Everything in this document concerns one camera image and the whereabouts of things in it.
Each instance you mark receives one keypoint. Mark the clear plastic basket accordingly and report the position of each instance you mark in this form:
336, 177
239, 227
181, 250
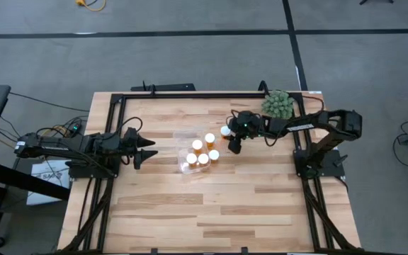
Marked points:
186, 170

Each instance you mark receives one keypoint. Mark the black desk crossbar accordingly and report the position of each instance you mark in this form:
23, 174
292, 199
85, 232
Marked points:
20, 178

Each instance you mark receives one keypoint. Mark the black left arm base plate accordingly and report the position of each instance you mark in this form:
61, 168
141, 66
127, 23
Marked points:
90, 173

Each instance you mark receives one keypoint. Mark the green succulent plant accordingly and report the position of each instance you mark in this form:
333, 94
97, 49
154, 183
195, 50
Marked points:
278, 104

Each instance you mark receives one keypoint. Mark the black aluminium table frame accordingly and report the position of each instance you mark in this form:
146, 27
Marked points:
190, 95

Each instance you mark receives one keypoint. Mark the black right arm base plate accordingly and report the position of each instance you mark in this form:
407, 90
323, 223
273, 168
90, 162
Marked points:
331, 170

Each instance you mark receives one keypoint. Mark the black power strip green light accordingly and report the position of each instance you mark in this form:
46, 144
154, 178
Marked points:
74, 128

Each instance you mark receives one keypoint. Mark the white cardboard box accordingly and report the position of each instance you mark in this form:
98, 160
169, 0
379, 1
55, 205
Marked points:
48, 187

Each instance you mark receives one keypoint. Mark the flat black box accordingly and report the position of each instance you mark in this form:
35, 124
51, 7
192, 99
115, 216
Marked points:
168, 87

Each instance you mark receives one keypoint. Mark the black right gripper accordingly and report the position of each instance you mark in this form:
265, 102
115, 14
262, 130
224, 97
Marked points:
246, 124

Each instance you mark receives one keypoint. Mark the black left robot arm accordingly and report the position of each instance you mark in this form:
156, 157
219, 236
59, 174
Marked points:
66, 148

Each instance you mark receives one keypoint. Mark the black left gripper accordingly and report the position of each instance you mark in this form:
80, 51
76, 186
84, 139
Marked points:
129, 141

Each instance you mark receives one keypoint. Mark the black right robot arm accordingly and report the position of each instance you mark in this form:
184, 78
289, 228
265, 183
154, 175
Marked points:
310, 124

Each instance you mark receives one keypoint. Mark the orange pill bottle white cap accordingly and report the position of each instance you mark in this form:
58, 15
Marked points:
214, 154
225, 131
209, 137
191, 158
197, 144
203, 159

